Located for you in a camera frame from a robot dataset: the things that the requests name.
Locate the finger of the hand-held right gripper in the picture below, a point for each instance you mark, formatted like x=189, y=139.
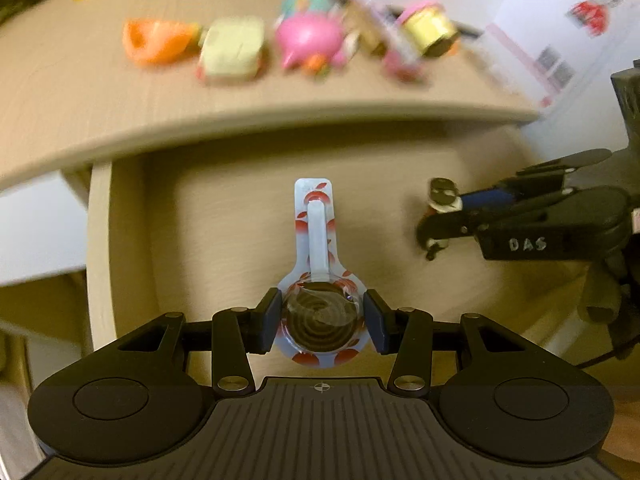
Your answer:
x=492, y=196
x=450, y=227

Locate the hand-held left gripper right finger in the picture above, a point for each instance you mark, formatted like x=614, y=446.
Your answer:
x=376, y=322

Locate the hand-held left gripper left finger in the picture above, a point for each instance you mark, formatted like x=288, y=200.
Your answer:
x=273, y=320

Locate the white pink printed packet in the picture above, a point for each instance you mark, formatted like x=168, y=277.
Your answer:
x=395, y=57

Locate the yellow toy jar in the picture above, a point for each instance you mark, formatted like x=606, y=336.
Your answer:
x=429, y=29

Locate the white box with labels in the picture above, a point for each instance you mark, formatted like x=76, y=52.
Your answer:
x=525, y=20

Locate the pink toy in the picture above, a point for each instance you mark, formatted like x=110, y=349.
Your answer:
x=307, y=37

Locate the teal toy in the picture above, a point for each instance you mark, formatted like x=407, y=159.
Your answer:
x=307, y=1

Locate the cream toy sandwich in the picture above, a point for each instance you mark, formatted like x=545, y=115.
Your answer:
x=231, y=50

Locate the orange toy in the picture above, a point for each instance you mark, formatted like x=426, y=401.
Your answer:
x=157, y=41

